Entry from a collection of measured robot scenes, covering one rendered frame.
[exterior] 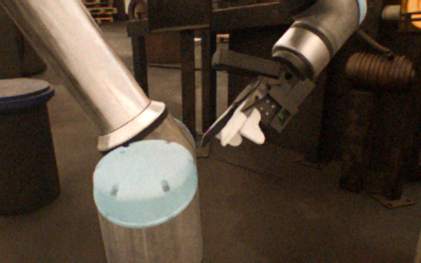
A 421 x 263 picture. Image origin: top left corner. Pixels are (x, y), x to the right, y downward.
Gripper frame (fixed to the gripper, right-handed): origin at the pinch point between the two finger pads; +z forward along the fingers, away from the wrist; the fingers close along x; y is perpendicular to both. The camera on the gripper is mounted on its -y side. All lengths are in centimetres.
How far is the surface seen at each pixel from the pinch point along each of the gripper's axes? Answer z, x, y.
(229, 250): 11, 51, 34
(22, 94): 17, 69, -46
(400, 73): -69, 44, 39
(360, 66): -66, 54, 30
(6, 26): -2, 243, -142
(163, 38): -112, 348, -69
